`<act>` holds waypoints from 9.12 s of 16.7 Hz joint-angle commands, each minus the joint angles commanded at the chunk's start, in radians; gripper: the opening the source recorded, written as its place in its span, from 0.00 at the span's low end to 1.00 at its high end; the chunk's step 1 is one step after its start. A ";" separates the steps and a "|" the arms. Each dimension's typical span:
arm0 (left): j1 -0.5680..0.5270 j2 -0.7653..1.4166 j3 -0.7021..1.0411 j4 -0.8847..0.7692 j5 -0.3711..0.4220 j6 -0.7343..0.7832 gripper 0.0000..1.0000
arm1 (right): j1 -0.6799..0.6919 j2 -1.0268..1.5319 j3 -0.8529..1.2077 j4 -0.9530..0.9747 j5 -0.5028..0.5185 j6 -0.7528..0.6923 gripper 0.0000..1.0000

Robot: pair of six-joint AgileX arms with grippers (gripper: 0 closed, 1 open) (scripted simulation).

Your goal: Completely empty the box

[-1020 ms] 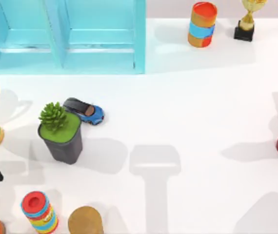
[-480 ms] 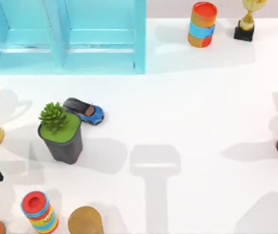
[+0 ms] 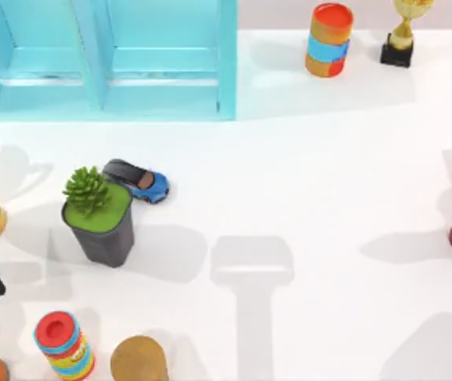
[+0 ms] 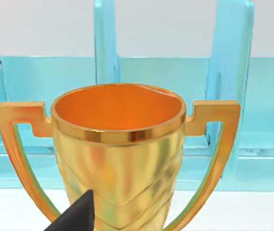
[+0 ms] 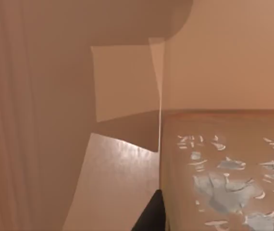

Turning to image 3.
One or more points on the blue toy car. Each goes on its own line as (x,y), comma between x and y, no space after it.
(146,183)

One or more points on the green plant in grey pot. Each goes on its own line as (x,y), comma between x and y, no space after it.
(99,222)

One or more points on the orange and blue can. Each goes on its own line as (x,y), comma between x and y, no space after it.
(328,43)

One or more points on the light blue rack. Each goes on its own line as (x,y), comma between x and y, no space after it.
(103,59)

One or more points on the red yellow and blue can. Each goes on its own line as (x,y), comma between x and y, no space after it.
(65,349)

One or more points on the gold trophy with black base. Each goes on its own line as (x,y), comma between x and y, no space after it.
(401,35)

